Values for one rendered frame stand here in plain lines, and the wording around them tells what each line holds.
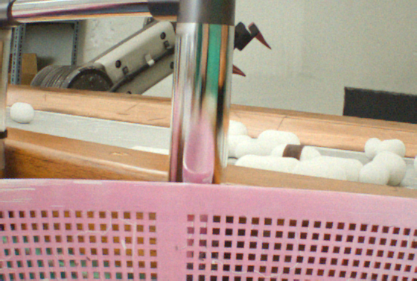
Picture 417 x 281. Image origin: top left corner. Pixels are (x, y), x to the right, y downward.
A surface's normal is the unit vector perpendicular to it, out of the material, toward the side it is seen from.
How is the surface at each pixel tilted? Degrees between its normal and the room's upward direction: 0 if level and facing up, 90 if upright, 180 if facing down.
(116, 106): 45
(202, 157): 90
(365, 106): 86
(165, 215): 72
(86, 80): 90
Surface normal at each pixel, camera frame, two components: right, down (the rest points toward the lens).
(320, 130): -0.37, -0.68
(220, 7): 0.46, 0.11
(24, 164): -0.58, 0.04
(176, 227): 0.14, -0.22
